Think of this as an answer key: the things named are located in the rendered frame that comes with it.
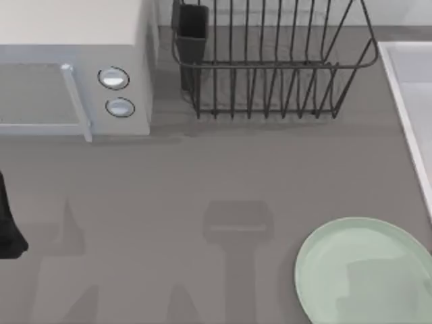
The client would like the pale microwave oven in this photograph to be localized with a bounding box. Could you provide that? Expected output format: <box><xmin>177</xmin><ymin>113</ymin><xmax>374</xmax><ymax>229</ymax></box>
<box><xmin>0</xmin><ymin>0</ymin><xmax>159</xmax><ymax>142</ymax></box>

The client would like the pale green plate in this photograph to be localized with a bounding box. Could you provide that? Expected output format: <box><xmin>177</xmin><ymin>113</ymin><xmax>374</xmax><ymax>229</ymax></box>
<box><xmin>294</xmin><ymin>217</ymin><xmax>432</xmax><ymax>324</ymax></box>

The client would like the large microwave knob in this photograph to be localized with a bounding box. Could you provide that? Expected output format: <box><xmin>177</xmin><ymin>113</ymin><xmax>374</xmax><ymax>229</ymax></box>
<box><xmin>97</xmin><ymin>65</ymin><xmax>131</xmax><ymax>91</ymax></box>

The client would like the microwave door handle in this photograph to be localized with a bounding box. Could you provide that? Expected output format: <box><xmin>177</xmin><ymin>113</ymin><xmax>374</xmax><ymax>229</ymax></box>
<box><xmin>60</xmin><ymin>63</ymin><xmax>93</xmax><ymax>142</ymax></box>

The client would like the dark cutlery holder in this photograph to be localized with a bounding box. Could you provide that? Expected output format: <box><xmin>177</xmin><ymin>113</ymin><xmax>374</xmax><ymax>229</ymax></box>
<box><xmin>171</xmin><ymin>2</ymin><xmax>210</xmax><ymax>92</ymax></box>

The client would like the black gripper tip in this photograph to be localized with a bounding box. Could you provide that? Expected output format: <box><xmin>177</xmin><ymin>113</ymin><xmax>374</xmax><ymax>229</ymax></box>
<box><xmin>0</xmin><ymin>171</ymin><xmax>29</xmax><ymax>260</ymax></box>

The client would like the dark wire dish rack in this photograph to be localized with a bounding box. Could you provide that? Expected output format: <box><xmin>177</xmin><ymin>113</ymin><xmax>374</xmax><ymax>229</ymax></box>
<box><xmin>170</xmin><ymin>0</ymin><xmax>379</xmax><ymax>119</ymax></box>

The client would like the microwave oven door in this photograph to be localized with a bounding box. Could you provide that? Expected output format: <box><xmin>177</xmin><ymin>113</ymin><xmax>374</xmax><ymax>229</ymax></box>
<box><xmin>0</xmin><ymin>62</ymin><xmax>92</xmax><ymax>136</ymax></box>

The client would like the small microwave knob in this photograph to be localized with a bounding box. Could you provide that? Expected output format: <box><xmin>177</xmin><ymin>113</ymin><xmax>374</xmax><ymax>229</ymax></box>
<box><xmin>105</xmin><ymin>97</ymin><xmax>136</xmax><ymax>119</ymax></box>

